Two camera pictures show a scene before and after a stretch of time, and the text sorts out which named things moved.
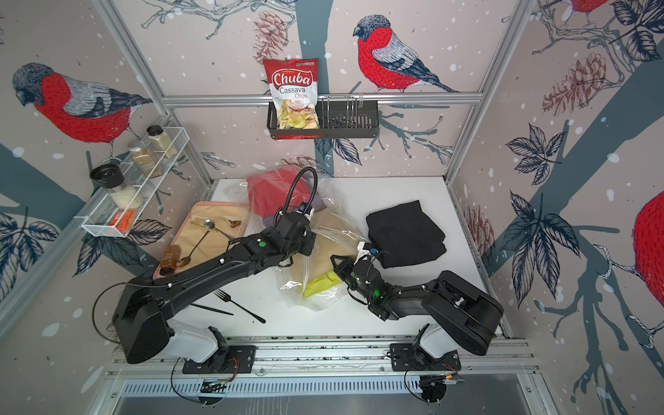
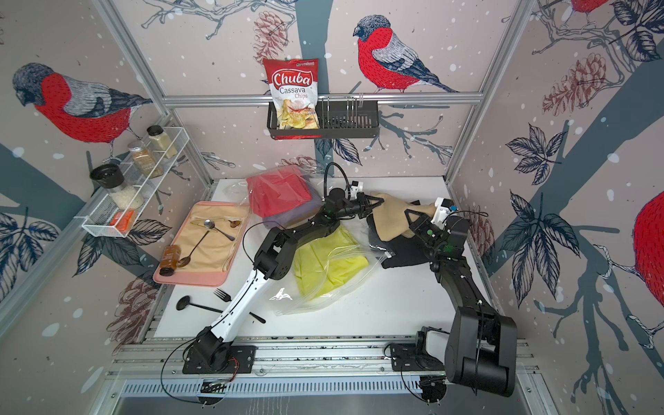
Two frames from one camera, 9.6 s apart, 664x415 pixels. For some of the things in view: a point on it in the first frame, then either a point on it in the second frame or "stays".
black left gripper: x=311 y=239 -> x=362 y=201
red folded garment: x=266 y=192 stays
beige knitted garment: x=335 y=236 -> x=391 y=219
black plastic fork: x=227 y=298 stays
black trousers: x=405 y=234 stays
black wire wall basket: x=338 y=120 stays
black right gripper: x=347 y=264 -> x=423 y=222
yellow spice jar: x=161 y=140 stays
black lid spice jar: x=111 y=177 stays
